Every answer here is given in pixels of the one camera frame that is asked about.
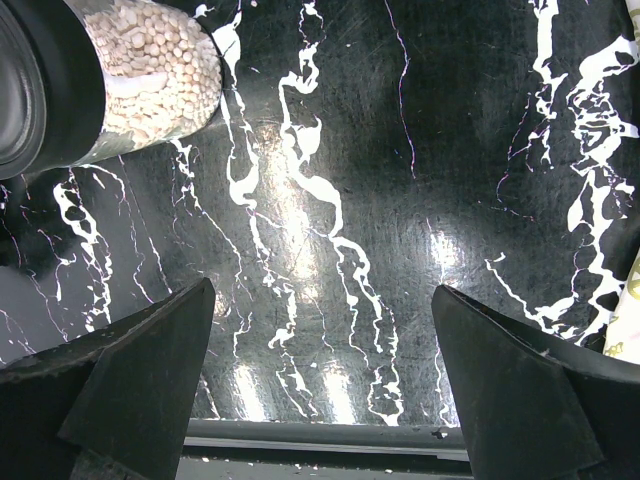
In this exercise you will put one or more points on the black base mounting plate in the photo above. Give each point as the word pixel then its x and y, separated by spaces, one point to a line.
pixel 275 450

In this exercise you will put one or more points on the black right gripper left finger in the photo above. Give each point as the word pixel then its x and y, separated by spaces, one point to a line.
pixel 112 404

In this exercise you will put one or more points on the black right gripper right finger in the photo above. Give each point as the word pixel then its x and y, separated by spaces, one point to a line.
pixel 531 405

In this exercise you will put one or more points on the cream printed cloth bag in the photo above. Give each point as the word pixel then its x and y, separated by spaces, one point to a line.
pixel 612 82

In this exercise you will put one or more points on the black top grinder front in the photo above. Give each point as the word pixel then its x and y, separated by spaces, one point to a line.
pixel 84 81

